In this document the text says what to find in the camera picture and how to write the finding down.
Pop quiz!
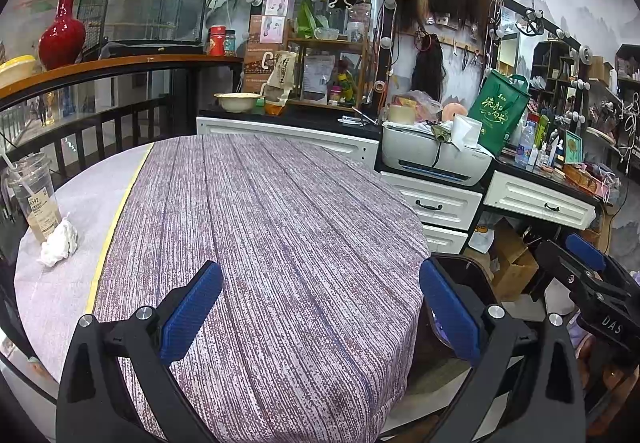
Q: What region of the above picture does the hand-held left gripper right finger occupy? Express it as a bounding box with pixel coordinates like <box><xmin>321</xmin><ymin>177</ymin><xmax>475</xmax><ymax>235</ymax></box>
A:
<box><xmin>419</xmin><ymin>257</ymin><xmax>587</xmax><ymax>443</ymax></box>

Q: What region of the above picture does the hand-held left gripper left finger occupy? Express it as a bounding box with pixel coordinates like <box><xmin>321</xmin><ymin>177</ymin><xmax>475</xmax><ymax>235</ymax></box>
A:
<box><xmin>56</xmin><ymin>260</ymin><xmax>224</xmax><ymax>443</ymax></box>

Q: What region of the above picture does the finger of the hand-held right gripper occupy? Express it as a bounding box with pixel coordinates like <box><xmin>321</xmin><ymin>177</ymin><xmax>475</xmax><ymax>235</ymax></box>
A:
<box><xmin>566</xmin><ymin>233</ymin><xmax>608</xmax><ymax>274</ymax></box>
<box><xmin>536</xmin><ymin>239</ymin><xmax>601</xmax><ymax>306</ymax></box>

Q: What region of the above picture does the dark brown trash bin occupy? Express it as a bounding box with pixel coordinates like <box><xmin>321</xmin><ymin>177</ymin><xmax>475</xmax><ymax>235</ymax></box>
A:
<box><xmin>410</xmin><ymin>254</ymin><xmax>503</xmax><ymax>374</ymax></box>

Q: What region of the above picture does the person's right hand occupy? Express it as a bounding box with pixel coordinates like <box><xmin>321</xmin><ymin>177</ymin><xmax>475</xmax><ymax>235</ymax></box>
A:
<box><xmin>582</xmin><ymin>358</ymin><xmax>640</xmax><ymax>424</ymax></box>

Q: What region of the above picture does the cardboard box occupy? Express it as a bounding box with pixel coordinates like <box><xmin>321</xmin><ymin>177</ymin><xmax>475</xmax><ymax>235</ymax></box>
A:
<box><xmin>492</xmin><ymin>218</ymin><xmax>540</xmax><ymax>301</ymax></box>

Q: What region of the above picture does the white printed plastic bag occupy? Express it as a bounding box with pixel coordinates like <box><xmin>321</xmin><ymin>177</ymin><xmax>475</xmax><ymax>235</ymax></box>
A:
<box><xmin>469</xmin><ymin>225</ymin><xmax>496</xmax><ymax>254</ymax></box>

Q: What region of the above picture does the white desk drawer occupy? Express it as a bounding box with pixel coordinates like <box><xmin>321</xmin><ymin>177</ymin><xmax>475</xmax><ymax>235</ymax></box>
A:
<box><xmin>484</xmin><ymin>170</ymin><xmax>597</xmax><ymax>230</ymax></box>

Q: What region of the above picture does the purple striped tablecloth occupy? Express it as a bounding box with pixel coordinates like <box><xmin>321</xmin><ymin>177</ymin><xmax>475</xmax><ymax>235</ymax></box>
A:
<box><xmin>92</xmin><ymin>133</ymin><xmax>432</xmax><ymax>443</ymax></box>

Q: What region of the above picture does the green framed picture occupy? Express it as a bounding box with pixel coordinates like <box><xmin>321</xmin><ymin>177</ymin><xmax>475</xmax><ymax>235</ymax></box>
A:
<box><xmin>562</xmin><ymin>129</ymin><xmax>584</xmax><ymax>166</ymax></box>

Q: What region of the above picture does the clear water bottle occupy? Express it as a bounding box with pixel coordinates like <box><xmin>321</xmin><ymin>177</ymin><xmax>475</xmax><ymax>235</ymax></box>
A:
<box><xmin>515</xmin><ymin>120</ymin><xmax>537</xmax><ymax>167</ymax></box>

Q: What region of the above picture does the white drawer cabinet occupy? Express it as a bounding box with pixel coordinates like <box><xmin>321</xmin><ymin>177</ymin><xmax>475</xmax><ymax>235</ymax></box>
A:
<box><xmin>380</xmin><ymin>172</ymin><xmax>483</xmax><ymax>254</ymax></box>

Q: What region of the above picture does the crumpled white tissue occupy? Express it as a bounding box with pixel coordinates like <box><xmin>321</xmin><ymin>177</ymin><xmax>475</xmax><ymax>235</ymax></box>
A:
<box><xmin>37</xmin><ymin>218</ymin><xmax>78</xmax><ymax>268</ymax></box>

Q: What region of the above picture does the white paper roll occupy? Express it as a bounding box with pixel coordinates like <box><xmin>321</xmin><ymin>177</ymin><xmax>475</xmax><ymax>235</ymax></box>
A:
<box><xmin>451</xmin><ymin>114</ymin><xmax>483</xmax><ymax>151</ymax></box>

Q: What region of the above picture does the green tote bag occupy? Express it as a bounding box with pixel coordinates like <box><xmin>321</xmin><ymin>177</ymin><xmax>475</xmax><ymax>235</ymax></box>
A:
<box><xmin>467</xmin><ymin>70</ymin><xmax>531</xmax><ymax>156</ymax></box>

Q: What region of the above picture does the white printer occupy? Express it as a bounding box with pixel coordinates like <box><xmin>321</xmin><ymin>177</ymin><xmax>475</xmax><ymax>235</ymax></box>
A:
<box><xmin>381</xmin><ymin>122</ymin><xmax>493</xmax><ymax>186</ymax></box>

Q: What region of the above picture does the clear plastic drink cup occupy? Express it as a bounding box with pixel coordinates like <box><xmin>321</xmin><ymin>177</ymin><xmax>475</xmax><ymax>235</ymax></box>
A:
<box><xmin>2</xmin><ymin>158</ymin><xmax>63</xmax><ymax>244</ymax></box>

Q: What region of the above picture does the white low cabinet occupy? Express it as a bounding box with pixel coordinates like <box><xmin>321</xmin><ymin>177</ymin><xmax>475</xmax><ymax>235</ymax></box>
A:
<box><xmin>196</xmin><ymin>117</ymin><xmax>380</xmax><ymax>169</ymax></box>

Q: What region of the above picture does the cream bowl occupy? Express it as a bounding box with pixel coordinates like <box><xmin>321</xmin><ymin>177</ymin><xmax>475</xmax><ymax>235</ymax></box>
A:
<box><xmin>214</xmin><ymin>92</ymin><xmax>262</xmax><ymax>113</ymax></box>

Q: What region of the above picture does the white drinking straw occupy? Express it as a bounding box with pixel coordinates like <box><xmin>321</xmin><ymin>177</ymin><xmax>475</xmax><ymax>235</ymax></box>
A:
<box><xmin>0</xmin><ymin>153</ymin><xmax>31</xmax><ymax>196</ymax></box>

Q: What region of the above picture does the black hair bundle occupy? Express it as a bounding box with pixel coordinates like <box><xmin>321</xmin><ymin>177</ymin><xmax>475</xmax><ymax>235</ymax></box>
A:
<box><xmin>412</xmin><ymin>34</ymin><xmax>446</xmax><ymax>99</ymax></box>

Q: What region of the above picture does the kraft paper bag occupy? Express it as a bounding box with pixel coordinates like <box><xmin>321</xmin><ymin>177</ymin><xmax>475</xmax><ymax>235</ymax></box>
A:
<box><xmin>264</xmin><ymin>50</ymin><xmax>298</xmax><ymax>106</ymax></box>

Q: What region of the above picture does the wooden ledge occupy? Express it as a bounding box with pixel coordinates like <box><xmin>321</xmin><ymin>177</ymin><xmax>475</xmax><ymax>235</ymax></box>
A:
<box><xmin>0</xmin><ymin>54</ymin><xmax>244</xmax><ymax>99</ymax></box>

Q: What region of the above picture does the red tin can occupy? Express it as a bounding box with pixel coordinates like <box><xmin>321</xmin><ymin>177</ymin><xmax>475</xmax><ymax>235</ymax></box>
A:
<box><xmin>208</xmin><ymin>24</ymin><xmax>227</xmax><ymax>56</ymax></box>

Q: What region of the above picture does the yellow bowl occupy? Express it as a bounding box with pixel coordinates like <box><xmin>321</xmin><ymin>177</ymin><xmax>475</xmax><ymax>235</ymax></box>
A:
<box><xmin>0</xmin><ymin>54</ymin><xmax>38</xmax><ymax>89</ymax></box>

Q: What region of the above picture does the red ceramic vase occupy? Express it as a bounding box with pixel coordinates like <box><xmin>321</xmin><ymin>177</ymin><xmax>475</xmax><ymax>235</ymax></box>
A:
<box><xmin>38</xmin><ymin>0</ymin><xmax>87</xmax><ymax>70</ymax></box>

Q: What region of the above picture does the wooden shelf rack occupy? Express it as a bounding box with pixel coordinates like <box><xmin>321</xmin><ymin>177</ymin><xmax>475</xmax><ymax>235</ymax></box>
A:
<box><xmin>285</xmin><ymin>37</ymin><xmax>373</xmax><ymax>110</ymax></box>

